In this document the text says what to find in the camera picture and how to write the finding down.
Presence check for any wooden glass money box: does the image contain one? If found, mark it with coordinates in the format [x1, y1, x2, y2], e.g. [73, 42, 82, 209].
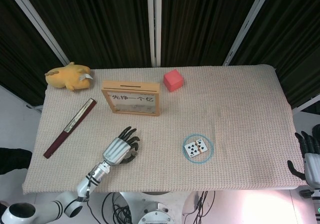
[101, 80, 161, 118]

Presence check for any dark red folded fan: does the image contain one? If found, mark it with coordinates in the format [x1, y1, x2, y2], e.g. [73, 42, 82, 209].
[43, 98, 98, 159]

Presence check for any yellow plush toy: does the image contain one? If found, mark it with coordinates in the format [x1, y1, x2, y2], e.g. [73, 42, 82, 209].
[44, 61, 94, 92]

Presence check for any white frame pole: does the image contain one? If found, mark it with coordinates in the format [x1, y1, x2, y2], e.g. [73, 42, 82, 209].
[146, 0, 163, 67]
[4, 0, 70, 65]
[222, 0, 278, 65]

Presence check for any blue ring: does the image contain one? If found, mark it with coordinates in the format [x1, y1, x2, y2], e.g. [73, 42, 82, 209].
[181, 133, 215, 164]

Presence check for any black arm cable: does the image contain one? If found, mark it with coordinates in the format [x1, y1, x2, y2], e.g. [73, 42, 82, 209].
[84, 170, 103, 224]

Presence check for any pink woven table cloth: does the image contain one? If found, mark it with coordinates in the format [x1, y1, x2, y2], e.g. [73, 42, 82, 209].
[21, 64, 310, 195]

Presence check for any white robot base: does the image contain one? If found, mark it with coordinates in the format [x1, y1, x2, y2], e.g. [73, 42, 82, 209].
[117, 191, 192, 224]

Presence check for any red cube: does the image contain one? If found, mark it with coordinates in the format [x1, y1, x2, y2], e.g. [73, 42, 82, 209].
[163, 69, 185, 93]

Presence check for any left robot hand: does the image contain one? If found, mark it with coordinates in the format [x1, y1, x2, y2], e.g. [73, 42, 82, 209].
[102, 126, 141, 166]

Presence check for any playing card deck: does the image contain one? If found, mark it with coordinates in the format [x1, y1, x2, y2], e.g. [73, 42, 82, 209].
[183, 139, 209, 158]

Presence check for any black pleated curtain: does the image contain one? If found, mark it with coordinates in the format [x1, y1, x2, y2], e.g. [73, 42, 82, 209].
[0, 0, 320, 110]

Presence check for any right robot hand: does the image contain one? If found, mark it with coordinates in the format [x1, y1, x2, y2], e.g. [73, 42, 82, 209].
[286, 131, 320, 185]

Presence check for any black cable bundle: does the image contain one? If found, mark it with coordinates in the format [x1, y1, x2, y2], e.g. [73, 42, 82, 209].
[103, 191, 137, 224]
[183, 191, 216, 224]

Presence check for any black trouser leg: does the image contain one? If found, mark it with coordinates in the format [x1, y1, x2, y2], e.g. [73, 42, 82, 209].
[0, 147, 33, 176]

